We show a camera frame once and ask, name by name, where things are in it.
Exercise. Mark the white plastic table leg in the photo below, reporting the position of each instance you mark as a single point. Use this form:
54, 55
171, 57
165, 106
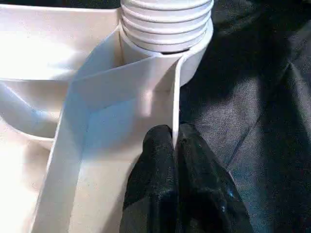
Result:
165, 26

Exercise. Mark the white plastic table top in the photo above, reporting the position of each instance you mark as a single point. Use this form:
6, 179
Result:
97, 109

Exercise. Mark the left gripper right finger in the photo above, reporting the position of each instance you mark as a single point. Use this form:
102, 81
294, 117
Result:
204, 189

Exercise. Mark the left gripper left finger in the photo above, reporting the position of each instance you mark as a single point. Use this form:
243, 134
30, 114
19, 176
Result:
150, 184

